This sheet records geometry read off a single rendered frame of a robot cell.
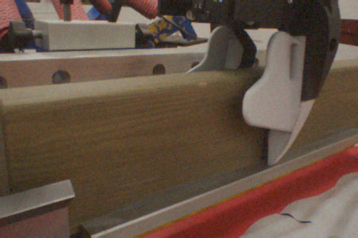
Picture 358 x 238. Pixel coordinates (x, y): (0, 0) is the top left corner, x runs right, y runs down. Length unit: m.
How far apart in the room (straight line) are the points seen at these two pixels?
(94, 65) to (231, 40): 0.21
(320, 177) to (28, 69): 0.31
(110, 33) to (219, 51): 0.26
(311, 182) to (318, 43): 0.15
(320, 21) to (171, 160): 0.12
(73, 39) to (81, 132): 0.31
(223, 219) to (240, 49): 0.12
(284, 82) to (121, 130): 0.11
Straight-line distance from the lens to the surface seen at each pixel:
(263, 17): 0.19
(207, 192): 0.21
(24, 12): 0.97
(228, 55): 0.26
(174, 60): 0.48
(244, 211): 0.27
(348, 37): 1.39
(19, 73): 0.39
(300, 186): 0.32
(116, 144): 0.17
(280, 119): 0.23
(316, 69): 0.23
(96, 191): 0.18
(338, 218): 0.28
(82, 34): 0.47
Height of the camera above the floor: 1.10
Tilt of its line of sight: 18 degrees down
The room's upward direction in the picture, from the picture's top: 3 degrees clockwise
